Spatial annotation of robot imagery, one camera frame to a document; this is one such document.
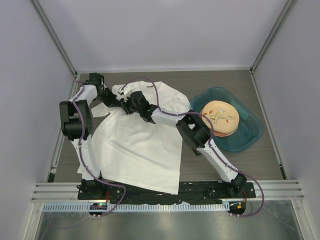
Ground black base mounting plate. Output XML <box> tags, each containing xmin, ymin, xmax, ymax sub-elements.
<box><xmin>76</xmin><ymin>180</ymin><xmax>256</xmax><ymax>205</ymax></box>

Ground black frame box right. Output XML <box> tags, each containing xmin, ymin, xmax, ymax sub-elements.
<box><xmin>192</xmin><ymin>149</ymin><xmax>201</xmax><ymax>156</ymax></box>

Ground beige plate with bird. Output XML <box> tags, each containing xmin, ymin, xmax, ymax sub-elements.
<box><xmin>200</xmin><ymin>100</ymin><xmax>240</xmax><ymax>137</ymax></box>

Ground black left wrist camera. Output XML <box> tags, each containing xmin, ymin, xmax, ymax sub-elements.
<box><xmin>86</xmin><ymin>72</ymin><xmax>105</xmax><ymax>86</ymax></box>

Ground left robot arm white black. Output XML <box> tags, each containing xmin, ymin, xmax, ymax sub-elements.
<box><xmin>59</xmin><ymin>84</ymin><xmax>126</xmax><ymax>200</ymax></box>

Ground white t-shirt flower print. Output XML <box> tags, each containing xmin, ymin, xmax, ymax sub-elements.
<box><xmin>76</xmin><ymin>81</ymin><xmax>191</xmax><ymax>195</ymax></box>

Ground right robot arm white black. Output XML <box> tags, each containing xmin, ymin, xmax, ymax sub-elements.
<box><xmin>117</xmin><ymin>88</ymin><xmax>247</xmax><ymax>198</ymax></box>

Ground white slotted cable duct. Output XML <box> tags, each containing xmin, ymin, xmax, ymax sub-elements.
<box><xmin>42</xmin><ymin>202</ymin><xmax>230</xmax><ymax>213</ymax></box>

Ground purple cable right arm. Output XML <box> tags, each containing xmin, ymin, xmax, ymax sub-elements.
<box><xmin>119</xmin><ymin>76</ymin><xmax>265</xmax><ymax>218</ymax></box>

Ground teal plastic basin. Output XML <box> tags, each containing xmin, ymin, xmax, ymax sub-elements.
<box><xmin>190</xmin><ymin>87</ymin><xmax>263</xmax><ymax>153</ymax></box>

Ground aluminium frame rail front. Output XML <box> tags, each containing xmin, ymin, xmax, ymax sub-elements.
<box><xmin>31</xmin><ymin>180</ymin><xmax>304</xmax><ymax>202</ymax></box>

